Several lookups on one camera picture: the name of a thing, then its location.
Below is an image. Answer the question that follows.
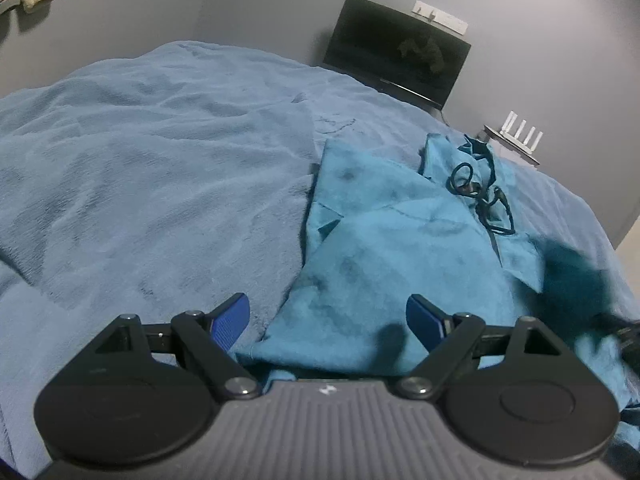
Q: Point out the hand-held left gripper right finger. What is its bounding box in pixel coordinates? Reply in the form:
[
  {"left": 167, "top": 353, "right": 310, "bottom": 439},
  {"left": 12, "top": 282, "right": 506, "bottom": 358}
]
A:
[{"left": 394, "top": 293, "right": 572, "bottom": 402}]

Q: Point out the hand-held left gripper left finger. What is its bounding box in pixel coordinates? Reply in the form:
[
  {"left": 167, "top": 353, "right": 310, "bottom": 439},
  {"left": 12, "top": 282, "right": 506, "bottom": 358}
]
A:
[{"left": 82, "top": 292, "right": 262, "bottom": 402}]

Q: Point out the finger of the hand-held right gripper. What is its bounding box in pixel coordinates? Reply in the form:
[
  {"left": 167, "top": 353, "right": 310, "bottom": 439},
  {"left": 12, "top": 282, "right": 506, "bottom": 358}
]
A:
[{"left": 597, "top": 314, "right": 640, "bottom": 357}]

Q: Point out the teal garment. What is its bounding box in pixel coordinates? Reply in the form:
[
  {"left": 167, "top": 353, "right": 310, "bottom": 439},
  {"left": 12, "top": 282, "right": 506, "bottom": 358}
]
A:
[{"left": 234, "top": 132, "right": 640, "bottom": 441}]

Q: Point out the blue fleece blanket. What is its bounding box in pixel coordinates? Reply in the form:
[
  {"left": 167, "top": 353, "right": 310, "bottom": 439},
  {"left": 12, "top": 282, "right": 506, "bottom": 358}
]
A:
[{"left": 0, "top": 40, "right": 640, "bottom": 480}]

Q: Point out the white router with antennas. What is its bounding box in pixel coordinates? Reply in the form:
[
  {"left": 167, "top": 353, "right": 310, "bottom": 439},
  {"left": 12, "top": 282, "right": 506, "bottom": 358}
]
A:
[{"left": 483, "top": 110, "right": 545, "bottom": 167}]

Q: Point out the black flat monitor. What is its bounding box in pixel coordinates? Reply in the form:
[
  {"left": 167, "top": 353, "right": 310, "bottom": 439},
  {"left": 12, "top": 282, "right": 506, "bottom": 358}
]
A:
[{"left": 322, "top": 0, "right": 472, "bottom": 111}]

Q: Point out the black drawstring cord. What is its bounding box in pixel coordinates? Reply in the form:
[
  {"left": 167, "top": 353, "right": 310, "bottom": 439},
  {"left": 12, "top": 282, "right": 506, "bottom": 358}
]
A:
[{"left": 449, "top": 135, "right": 517, "bottom": 267}]

